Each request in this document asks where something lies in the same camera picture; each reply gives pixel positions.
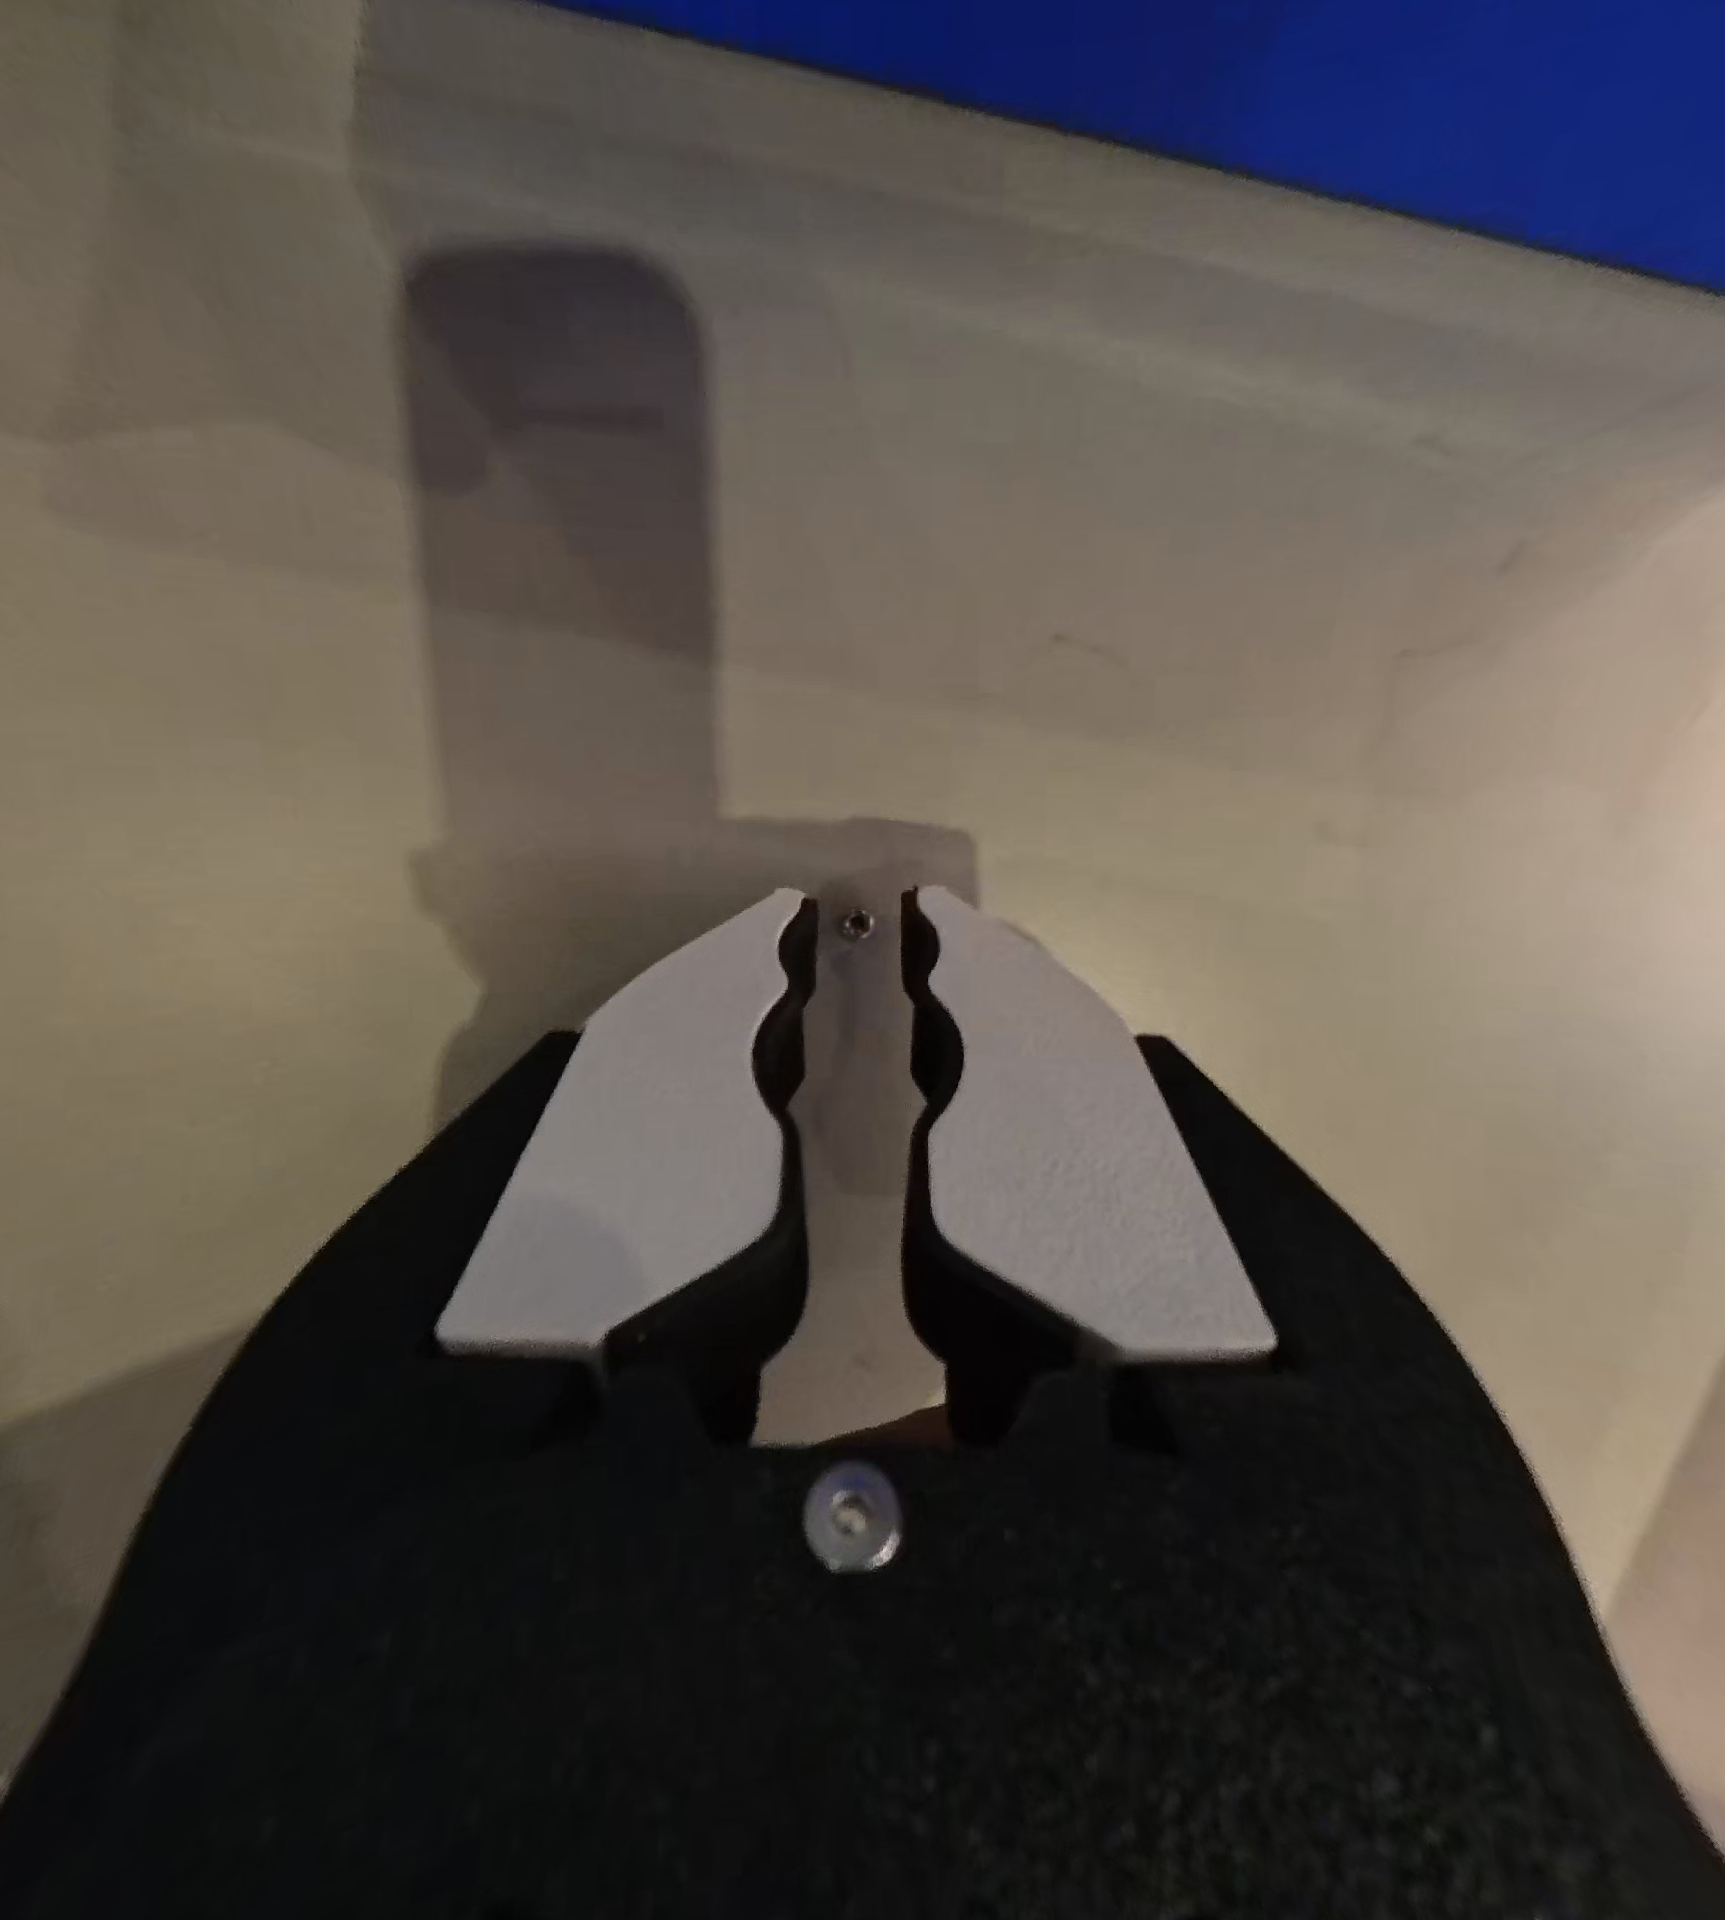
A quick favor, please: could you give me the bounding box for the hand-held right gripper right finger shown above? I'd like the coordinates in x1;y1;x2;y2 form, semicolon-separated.
903;884;1280;1369

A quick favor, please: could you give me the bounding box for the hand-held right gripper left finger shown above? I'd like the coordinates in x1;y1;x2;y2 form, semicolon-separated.
435;888;820;1365

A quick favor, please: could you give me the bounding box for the blue divided bin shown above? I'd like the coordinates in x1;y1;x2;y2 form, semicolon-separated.
546;0;1725;323

